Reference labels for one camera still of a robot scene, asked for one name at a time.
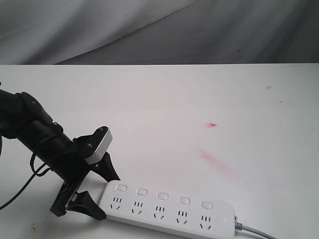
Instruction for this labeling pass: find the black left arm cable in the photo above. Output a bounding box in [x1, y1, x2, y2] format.
[0, 138, 75, 210]

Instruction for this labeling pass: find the white five-socket power strip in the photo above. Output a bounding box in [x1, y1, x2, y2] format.
[99, 181, 235, 239]

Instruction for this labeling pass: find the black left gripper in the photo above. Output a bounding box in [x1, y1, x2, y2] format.
[49, 135, 120, 221]

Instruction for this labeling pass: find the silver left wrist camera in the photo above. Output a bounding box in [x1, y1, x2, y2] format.
[81, 126, 113, 165]

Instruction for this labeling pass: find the white backdrop cloth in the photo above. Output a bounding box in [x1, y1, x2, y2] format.
[0, 0, 319, 65]

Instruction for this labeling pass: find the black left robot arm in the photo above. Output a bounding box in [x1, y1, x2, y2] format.
[0, 90, 119, 221]

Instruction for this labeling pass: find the grey power cable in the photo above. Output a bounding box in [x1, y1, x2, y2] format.
[234, 215, 277, 239]

